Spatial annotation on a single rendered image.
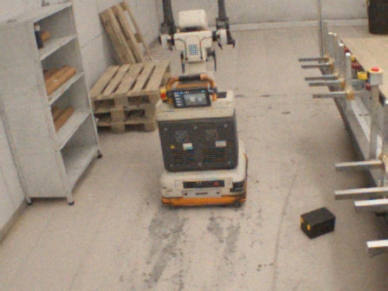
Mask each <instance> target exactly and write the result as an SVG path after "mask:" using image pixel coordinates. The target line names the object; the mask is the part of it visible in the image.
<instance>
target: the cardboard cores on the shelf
mask: <svg viewBox="0 0 388 291"><path fill-rule="evenodd" d="M48 39H49V33H48V32H47V31H45V30H44V31H43V32H42V42H45V41H47V40H48ZM42 72H43V74H42V75H43V78H44V83H45V88H46V90H47V94H46V95H47V96H48V97H49V96H50V95H51V94H52V93H53V92H54V91H55V90H56V89H58V87H60V86H61V85H63V83H64V82H66V81H67V80H68V79H70V78H71V77H72V76H73V75H75V74H76V73H77V69H76V68H75V67H71V68H70V67H69V66H68V65H65V66H63V67H62V68H61V69H57V68H52V69H51V70H49V71H48V70H47V69H44V70H43V71H42ZM73 112H74V108H73V107H72V106H68V107H66V110H64V111H62V110H61V109H60V108H59V107H53V108H52V109H51V115H52V118H53V123H54V126H55V133H57V131H58V130H59V129H60V127H61V126H62V125H63V124H64V123H65V121H66V120H67V119H68V118H69V116H70V115H71V114H72V113H73Z"/></svg>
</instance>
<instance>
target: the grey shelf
mask: <svg viewBox="0 0 388 291"><path fill-rule="evenodd" d="M69 6H70V7H69ZM70 8H71V9H70ZM70 11H71V13H72V15H71V13H70ZM73 13H74V3H73V2H67V3H58V4H54V5H50V6H46V7H41V8H36V9H30V10H27V11H25V12H23V13H20V14H18V15H16V16H13V17H11V18H9V19H6V20H4V21H1V22H0V110H1V112H2V116H3V121H4V125H5V128H6V133H7V134H8V138H9V141H10V146H11V151H12V152H13V157H14V159H15V163H16V168H17V171H18V173H19V178H20V179H21V181H22V186H23V189H24V194H25V196H26V198H27V204H28V205H32V204H33V201H31V200H30V198H29V197H65V196H66V195H67V198H68V205H73V204H74V200H73V197H72V192H71V190H73V188H74V185H75V182H76V181H77V180H78V178H79V177H80V176H81V174H82V173H83V172H84V171H85V168H87V165H88V164H89V163H90V161H91V159H92V158H93V157H94V154H96V152H97V151H98V154H99V155H98V156H97V157H98V158H102V154H101V150H100V144H99V138H98V135H97V132H96V125H95V122H94V114H93V110H92V104H91V101H90V94H89V92H88V84H87V77H86V74H85V68H84V65H83V63H84V62H83V59H82V52H81V45H80V39H79V33H78V30H77V29H78V28H77V25H76V23H77V22H76V19H75V13H74V14H73ZM71 17H72V18H71ZM72 19H73V21H72ZM9 20H16V21H15V22H12V23H7V22H8V21H9ZM72 22H73V24H72ZM36 25H40V30H41V33H42V32H43V31H44V30H45V31H47V32H48V33H49V39H48V40H47V41H45V42H44V43H43V48H39V49H37V44H36V35H35V31H34V26H36ZM73 25H74V26H73ZM77 38H78V39H77ZM31 40H32V41H31ZM75 41H76V42H75ZM29 42H30V43H29ZM76 44H77V46H76ZM78 44H79V45H78ZM32 45H33V46H32ZM76 47H77V48H76ZM77 49H78V51H77ZM79 50H80V51H79ZM78 55H79V57H78ZM79 61H80V63H79ZM44 63H45V64H44ZM80 64H81V65H80ZM65 65H68V66H69V67H70V68H71V67H75V68H76V69H77V73H76V74H75V75H73V76H72V77H71V78H70V79H68V80H67V81H66V82H64V83H63V85H61V86H60V87H58V89H56V90H55V91H54V92H53V93H52V94H51V95H50V96H49V97H48V96H47V95H46V94H47V90H46V88H45V83H44V78H43V75H42V74H43V72H42V71H43V70H44V69H47V70H48V71H49V70H51V69H52V68H57V69H61V68H62V67H63V66H65ZM45 66H46V67H45ZM81 76H82V77H81ZM36 77H37V79H38V80H37V79H36ZM82 78H83V79H82ZM37 82H38V83H37ZM38 84H39V86H38ZM83 84H84V86H83ZM43 85H44V86H43ZM39 88H40V90H39ZM40 91H41V92H40ZM85 93H86V95H85ZM43 96H44V97H43ZM86 96H87V98H86ZM46 97H47V98H46ZM53 103H54V105H53ZM87 105H88V107H87ZM89 105H90V106H89ZM54 106H55V107H59V108H60V109H61V110H62V111H64V110H66V107H68V106H72V107H73V108H74V112H73V113H72V114H71V115H70V116H69V118H68V119H67V120H66V121H65V123H64V124H63V125H62V126H61V127H60V129H59V130H58V131H57V133H55V126H54V123H53V118H52V115H51V109H52V108H53V107H54ZM89 114H90V116H89ZM91 114H92V115H91ZM45 115H46V117H45ZM46 118H47V119H46ZM90 118H91V119H90ZM47 122H48V125H47ZM91 123H92V125H91ZM92 127H93V129H94V131H93V129H92ZM50 130H51V131H50ZM52 134H53V135H52ZM95 134H96V135H95ZM50 137H51V139H50ZM94 139H95V140H94ZM95 142H96V143H95ZM97 143H98V144H97ZM14 144H15V145H14ZM15 148H16V149H15ZM70 193H71V194H70Z"/></svg>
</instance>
